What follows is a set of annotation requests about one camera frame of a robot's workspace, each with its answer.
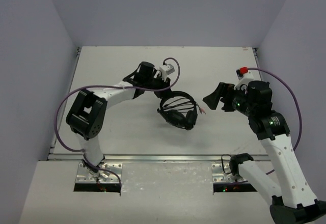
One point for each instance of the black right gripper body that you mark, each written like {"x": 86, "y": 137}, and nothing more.
{"x": 231, "y": 94}

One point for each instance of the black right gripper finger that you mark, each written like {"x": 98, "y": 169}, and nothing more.
{"x": 218, "y": 93}
{"x": 212, "y": 104}

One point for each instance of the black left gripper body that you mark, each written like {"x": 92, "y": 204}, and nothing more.
{"x": 160, "y": 84}

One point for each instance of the black headset with microphone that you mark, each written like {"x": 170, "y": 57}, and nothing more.
{"x": 176, "y": 118}

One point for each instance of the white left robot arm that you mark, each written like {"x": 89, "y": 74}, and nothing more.
{"x": 87, "y": 113}

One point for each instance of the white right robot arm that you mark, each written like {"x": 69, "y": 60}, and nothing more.
{"x": 290, "y": 200}

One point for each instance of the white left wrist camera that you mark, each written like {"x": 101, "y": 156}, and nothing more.
{"x": 166, "y": 70}

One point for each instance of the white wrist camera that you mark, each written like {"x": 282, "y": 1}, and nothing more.
{"x": 244, "y": 77}
{"x": 166, "y": 70}

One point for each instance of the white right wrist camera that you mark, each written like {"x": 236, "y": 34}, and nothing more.
{"x": 244, "y": 77}

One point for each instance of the right aluminium base plate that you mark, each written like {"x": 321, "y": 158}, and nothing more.
{"x": 221, "y": 173}

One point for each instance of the aluminium table rail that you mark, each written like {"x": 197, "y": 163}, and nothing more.
{"x": 140, "y": 157}

